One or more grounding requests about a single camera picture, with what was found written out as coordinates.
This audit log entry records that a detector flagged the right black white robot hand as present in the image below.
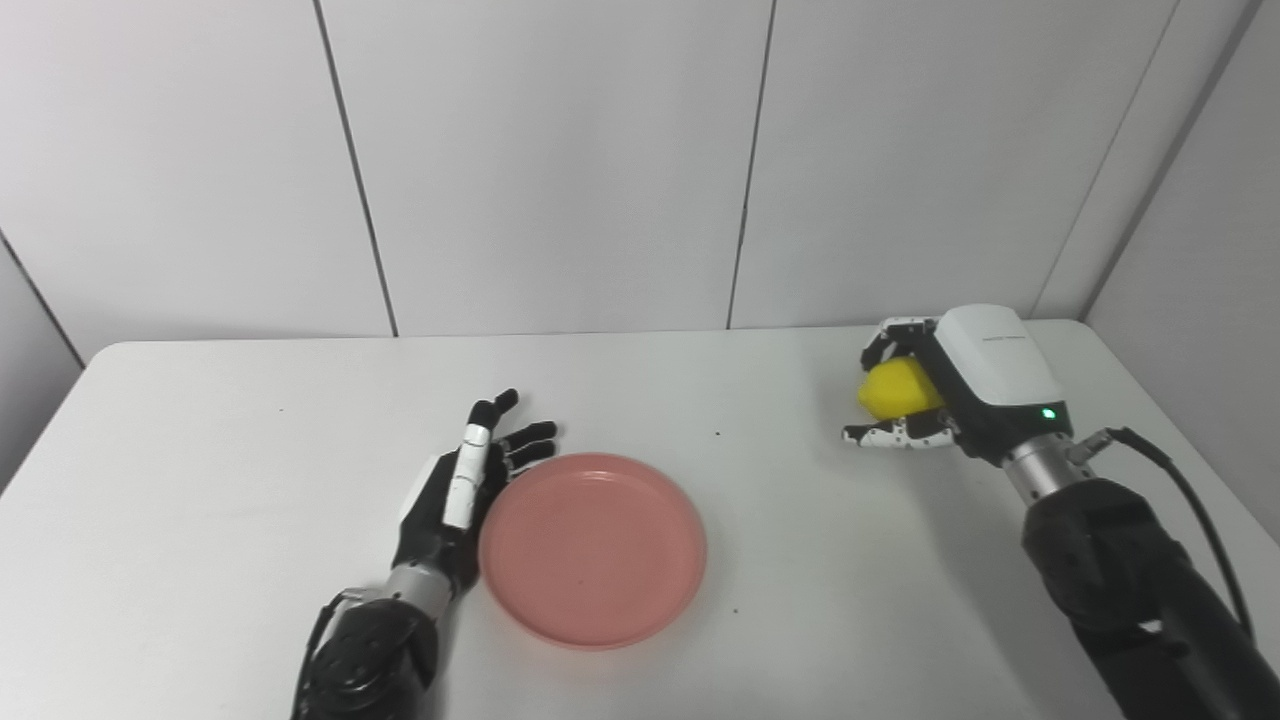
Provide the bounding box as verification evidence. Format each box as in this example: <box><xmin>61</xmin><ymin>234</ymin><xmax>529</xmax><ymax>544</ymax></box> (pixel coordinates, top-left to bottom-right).
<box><xmin>843</xmin><ymin>304</ymin><xmax>1074</xmax><ymax>470</ymax></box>

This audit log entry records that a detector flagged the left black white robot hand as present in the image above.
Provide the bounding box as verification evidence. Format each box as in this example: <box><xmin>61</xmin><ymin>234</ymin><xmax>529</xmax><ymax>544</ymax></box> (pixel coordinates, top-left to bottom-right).
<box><xmin>392</xmin><ymin>389</ymin><xmax>559</xmax><ymax>603</ymax></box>

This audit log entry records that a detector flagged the yellow lemon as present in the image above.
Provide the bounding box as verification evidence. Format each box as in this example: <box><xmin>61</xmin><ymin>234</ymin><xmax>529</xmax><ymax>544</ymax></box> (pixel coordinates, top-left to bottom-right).
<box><xmin>856</xmin><ymin>356</ymin><xmax>947</xmax><ymax>422</ymax></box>

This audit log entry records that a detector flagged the pink round plate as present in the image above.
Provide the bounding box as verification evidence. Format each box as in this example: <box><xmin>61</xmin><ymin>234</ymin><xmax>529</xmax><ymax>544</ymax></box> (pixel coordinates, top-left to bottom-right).
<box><xmin>477</xmin><ymin>452</ymin><xmax>709</xmax><ymax>652</ymax></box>

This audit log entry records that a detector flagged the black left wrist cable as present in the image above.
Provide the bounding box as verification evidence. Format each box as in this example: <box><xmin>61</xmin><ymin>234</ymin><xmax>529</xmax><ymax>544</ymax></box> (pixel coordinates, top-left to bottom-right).
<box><xmin>294</xmin><ymin>589</ymin><xmax>387</xmax><ymax>720</ymax></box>

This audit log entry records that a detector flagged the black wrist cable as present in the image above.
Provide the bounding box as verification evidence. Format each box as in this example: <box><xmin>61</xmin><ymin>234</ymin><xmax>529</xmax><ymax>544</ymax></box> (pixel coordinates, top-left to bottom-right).
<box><xmin>1074</xmin><ymin>426</ymin><xmax>1257</xmax><ymax>643</ymax></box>
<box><xmin>294</xmin><ymin>589</ymin><xmax>387</xmax><ymax>720</ymax></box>

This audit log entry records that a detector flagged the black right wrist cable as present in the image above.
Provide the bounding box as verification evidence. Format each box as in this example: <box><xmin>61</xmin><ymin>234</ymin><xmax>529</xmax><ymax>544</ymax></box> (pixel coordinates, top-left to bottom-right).
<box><xmin>1074</xmin><ymin>426</ymin><xmax>1257</xmax><ymax>643</ymax></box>

